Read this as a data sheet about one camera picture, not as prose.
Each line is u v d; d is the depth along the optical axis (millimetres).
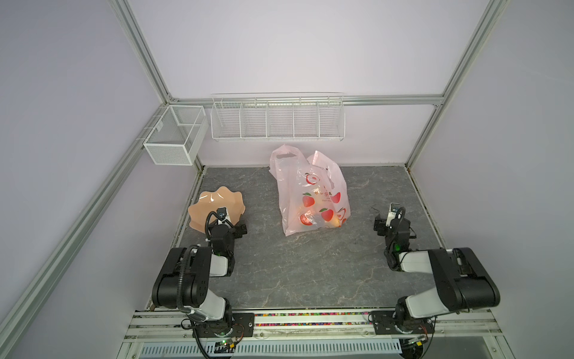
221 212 791
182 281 427
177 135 1030
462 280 454
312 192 888
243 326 735
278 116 972
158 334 738
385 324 738
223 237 696
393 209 804
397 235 695
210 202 1023
